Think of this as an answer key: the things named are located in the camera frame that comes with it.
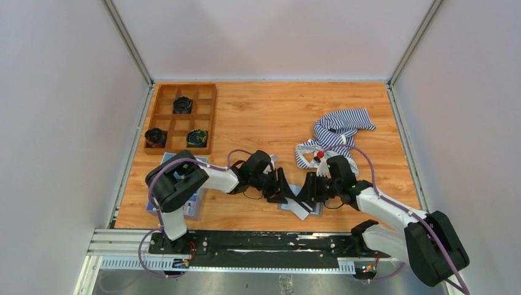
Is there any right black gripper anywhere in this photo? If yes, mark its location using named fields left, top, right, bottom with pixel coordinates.
left=296, top=172, right=342, bottom=203

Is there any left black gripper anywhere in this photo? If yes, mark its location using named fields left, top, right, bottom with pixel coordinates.
left=249, top=167, right=296, bottom=203

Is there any grey card holder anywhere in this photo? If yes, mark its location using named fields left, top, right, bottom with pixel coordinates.
left=278, top=199, right=323, bottom=221

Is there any silver grey credit card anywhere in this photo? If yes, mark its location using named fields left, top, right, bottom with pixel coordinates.
left=281, top=198, right=310, bottom=221

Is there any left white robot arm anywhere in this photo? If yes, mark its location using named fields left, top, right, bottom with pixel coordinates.
left=145, top=150, right=296, bottom=254

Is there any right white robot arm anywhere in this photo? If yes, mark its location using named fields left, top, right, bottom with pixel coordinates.
left=295, top=155, right=470, bottom=286

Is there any striped blue white cloth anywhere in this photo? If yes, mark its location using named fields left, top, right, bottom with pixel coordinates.
left=295, top=108, right=376, bottom=176

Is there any light blue box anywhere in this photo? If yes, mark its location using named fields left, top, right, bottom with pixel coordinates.
left=146, top=152, right=208, bottom=220

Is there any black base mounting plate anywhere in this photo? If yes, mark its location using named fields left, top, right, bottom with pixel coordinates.
left=146, top=230, right=386, bottom=269

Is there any blue green rolled belt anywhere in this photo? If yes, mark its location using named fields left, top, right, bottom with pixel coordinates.
left=186, top=129, right=208, bottom=148

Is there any wooden compartment tray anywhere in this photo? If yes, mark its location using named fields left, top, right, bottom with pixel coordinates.
left=143, top=82, right=217, bottom=155

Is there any black rolled belt top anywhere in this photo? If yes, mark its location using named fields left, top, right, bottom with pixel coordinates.
left=173, top=96, right=194, bottom=114

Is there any black rolled belt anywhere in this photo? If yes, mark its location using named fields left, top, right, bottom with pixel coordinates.
left=173, top=96, right=194, bottom=114
left=144, top=128, right=168, bottom=148

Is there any black rolled belt left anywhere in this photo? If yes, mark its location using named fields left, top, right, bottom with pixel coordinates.
left=144, top=128, right=168, bottom=148

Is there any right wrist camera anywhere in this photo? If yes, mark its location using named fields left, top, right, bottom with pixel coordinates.
left=316, top=159, right=329, bottom=178

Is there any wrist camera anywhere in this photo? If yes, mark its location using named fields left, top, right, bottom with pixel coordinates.
left=316, top=159, right=329, bottom=178
left=270, top=154, right=278, bottom=167

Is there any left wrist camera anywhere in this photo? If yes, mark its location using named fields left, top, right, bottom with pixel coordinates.
left=270, top=154, right=278, bottom=167

